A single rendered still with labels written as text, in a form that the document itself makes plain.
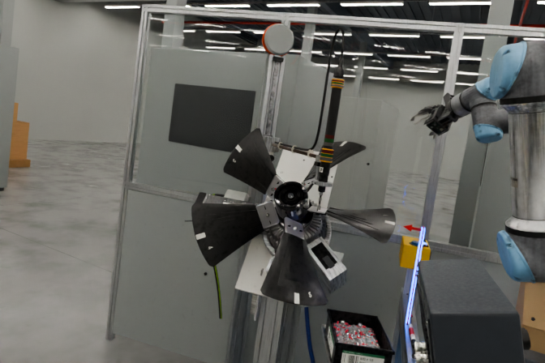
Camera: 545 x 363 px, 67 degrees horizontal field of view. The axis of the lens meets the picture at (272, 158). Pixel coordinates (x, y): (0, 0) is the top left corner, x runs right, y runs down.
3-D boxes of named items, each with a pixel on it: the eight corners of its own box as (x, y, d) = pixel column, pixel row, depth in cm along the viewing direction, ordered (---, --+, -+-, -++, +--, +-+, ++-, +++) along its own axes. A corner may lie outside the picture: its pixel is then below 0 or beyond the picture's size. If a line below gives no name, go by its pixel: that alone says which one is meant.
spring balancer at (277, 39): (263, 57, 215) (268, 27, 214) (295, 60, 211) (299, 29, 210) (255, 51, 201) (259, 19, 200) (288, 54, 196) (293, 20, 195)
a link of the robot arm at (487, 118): (520, 133, 119) (512, 99, 123) (478, 136, 122) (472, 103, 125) (512, 142, 126) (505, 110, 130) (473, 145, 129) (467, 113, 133)
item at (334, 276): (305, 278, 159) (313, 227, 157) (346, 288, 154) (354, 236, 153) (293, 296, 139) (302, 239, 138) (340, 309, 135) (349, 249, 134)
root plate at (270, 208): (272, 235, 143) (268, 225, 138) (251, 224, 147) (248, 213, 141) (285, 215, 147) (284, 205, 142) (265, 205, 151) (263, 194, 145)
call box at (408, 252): (398, 258, 172) (402, 234, 172) (422, 264, 170) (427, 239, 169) (399, 270, 157) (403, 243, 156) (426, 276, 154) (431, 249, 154)
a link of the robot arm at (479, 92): (487, 97, 122) (482, 72, 125) (461, 112, 132) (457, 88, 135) (508, 101, 124) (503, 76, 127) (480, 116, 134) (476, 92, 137)
